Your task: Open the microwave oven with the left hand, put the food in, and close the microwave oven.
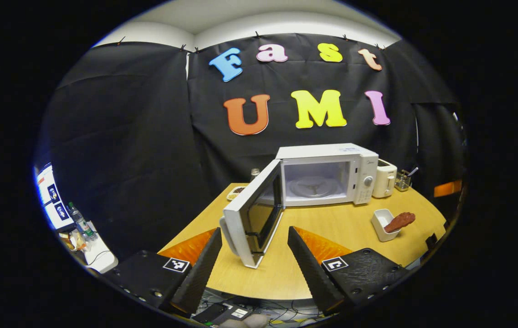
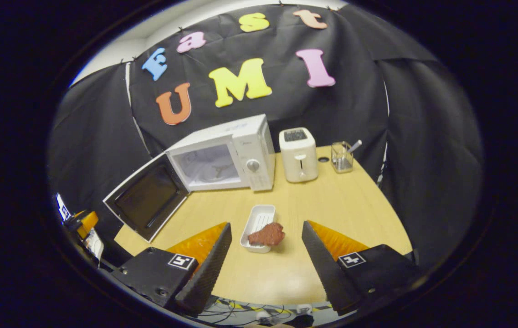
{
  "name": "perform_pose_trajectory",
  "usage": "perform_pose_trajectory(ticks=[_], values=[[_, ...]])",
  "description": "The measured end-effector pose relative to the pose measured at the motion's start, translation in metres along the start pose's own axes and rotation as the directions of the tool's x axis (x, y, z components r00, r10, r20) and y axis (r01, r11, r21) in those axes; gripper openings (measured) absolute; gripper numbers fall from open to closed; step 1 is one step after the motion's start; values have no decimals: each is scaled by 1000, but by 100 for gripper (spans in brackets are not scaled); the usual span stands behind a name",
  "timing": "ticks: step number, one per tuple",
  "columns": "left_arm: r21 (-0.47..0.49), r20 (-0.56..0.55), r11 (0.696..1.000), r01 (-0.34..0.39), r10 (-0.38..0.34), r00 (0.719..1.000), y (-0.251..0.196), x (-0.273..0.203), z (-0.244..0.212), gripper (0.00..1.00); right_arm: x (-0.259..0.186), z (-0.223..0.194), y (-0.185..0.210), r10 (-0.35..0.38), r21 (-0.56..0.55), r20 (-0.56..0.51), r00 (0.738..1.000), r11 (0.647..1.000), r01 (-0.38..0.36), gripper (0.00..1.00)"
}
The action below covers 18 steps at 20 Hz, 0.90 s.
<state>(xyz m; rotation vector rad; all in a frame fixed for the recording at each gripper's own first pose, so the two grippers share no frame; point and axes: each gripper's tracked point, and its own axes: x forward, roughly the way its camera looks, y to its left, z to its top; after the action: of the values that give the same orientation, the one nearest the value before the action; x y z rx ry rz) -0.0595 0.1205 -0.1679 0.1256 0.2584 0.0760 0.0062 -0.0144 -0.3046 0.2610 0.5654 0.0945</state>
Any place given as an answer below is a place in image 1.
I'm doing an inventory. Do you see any brown meat piece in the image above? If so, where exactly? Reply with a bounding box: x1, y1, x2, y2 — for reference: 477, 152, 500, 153
384, 212, 416, 234

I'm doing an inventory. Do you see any tangle of floor cables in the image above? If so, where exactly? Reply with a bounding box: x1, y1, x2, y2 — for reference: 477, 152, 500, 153
195, 292, 328, 326

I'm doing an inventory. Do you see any plastic water bottle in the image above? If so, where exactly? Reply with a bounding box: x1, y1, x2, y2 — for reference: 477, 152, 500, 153
67, 202, 93, 238

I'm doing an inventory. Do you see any black backdrop cloth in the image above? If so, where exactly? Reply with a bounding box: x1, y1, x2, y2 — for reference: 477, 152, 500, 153
36, 33, 467, 262

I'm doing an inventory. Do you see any computer monitor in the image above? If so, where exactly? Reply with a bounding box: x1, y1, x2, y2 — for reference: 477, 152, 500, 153
35, 163, 76, 232

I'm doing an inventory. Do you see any white toaster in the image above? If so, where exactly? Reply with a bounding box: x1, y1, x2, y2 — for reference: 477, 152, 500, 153
372, 159, 398, 199

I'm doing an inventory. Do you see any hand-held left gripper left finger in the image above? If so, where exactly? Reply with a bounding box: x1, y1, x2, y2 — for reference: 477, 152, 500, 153
104, 227, 223, 316

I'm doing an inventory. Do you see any white side table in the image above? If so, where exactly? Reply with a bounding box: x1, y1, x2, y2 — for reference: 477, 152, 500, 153
58, 221, 119, 274

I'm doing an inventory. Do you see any glass turntable plate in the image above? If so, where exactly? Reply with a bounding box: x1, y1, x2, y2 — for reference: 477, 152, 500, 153
287, 176, 347, 198

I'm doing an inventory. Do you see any wire mesh basket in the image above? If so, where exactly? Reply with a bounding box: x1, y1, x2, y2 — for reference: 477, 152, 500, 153
395, 169, 412, 192

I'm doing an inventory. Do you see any white rectangular dish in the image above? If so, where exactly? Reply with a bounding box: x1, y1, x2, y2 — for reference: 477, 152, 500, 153
371, 209, 400, 242

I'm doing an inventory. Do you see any white microwave oven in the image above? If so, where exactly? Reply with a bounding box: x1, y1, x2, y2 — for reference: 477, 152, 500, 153
219, 143, 380, 269

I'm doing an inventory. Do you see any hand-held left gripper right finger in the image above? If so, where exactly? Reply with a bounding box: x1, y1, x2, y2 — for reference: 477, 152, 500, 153
287, 226, 410, 316

